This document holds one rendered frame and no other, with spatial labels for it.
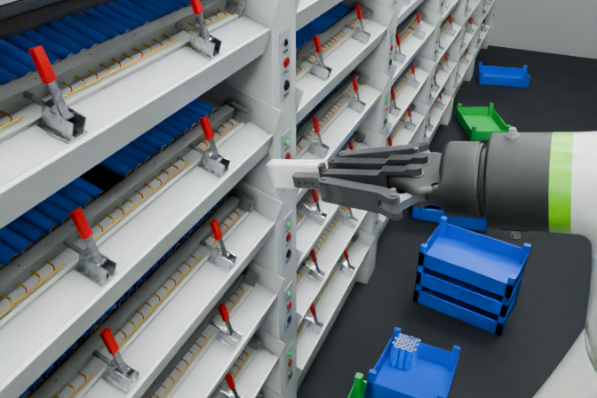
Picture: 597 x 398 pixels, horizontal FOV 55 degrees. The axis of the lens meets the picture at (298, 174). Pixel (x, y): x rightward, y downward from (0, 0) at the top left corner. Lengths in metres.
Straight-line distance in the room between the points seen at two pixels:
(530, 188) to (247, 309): 0.77
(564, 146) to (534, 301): 1.65
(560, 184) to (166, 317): 0.61
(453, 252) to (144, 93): 1.48
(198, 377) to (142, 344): 0.22
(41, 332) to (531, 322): 1.67
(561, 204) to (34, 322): 0.54
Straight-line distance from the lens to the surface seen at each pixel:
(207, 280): 0.98
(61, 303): 0.70
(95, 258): 0.71
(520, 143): 0.55
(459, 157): 0.55
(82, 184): 0.81
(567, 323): 2.13
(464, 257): 2.01
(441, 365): 1.86
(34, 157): 0.60
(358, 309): 1.99
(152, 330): 0.91
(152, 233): 0.78
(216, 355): 1.11
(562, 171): 0.53
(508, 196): 0.53
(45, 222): 0.76
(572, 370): 0.98
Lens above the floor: 1.39
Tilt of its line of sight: 31 degrees down
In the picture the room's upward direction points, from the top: straight up
